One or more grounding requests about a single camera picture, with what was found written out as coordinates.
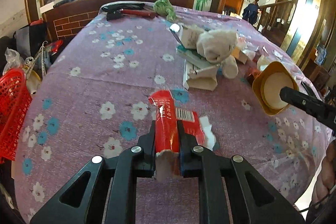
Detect black case on table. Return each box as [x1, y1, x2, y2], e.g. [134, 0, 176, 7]
[100, 2, 145, 13]

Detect green crumpled cloth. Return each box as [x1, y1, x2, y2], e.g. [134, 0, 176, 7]
[153, 0, 177, 22]

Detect green white medicine box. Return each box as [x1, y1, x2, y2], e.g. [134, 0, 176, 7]
[176, 45, 212, 69]

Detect black bag by wall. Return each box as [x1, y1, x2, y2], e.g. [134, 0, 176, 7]
[13, 20, 47, 59]

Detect wooden brick-pattern counter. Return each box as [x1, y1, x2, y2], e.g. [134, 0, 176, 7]
[41, 0, 190, 42]

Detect wooden stair railing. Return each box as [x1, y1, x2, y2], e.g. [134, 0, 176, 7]
[256, 0, 294, 33]

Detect red flat case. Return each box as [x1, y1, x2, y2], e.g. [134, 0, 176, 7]
[120, 9, 157, 18]

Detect white dark-banded medicine box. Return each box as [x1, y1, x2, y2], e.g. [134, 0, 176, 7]
[169, 23, 206, 50]

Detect white long medicine box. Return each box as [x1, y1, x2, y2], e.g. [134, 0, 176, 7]
[183, 61, 219, 92]

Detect white crumpled plastic bag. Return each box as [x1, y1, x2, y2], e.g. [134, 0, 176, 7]
[197, 29, 238, 64]

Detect purple floral tablecloth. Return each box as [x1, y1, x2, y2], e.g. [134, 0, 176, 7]
[14, 12, 331, 223]

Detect dark jacket on post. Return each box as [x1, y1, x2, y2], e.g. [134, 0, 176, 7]
[243, 3, 259, 25]

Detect red paper box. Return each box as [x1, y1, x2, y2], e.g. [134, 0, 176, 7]
[149, 90, 217, 181]

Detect white plastic bottle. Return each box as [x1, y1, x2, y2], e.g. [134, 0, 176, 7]
[222, 55, 239, 79]

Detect orange ointment box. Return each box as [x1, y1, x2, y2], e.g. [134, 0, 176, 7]
[231, 47, 254, 64]

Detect yellow paper cup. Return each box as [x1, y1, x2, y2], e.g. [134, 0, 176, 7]
[252, 61, 299, 116]

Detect clear plastic bag on floor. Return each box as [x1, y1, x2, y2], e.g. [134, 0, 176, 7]
[2, 48, 25, 75]

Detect small black pouch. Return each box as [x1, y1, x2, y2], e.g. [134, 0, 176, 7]
[106, 11, 122, 21]

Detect red plastic basket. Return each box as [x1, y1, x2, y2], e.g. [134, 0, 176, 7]
[1, 68, 32, 161]

